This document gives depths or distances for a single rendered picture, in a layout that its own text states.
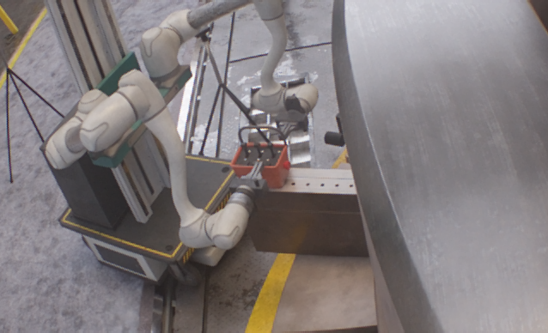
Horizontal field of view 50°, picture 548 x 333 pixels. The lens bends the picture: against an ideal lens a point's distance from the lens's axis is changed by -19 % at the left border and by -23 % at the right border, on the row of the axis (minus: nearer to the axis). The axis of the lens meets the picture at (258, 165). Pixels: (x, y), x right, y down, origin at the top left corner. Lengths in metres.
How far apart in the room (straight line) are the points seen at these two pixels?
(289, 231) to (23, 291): 1.88
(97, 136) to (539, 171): 1.57
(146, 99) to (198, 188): 1.30
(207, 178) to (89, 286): 0.95
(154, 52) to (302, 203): 0.95
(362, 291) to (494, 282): 1.95
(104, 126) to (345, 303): 1.23
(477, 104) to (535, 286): 0.46
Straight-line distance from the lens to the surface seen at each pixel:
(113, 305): 3.68
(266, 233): 3.04
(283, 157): 2.79
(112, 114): 2.27
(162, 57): 3.18
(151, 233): 3.45
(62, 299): 3.90
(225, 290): 3.48
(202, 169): 3.67
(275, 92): 3.19
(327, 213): 2.84
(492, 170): 1.11
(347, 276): 2.94
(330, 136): 3.56
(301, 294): 2.93
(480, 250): 0.99
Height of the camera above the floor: 2.53
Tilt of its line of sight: 38 degrees down
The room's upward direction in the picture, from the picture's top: 20 degrees counter-clockwise
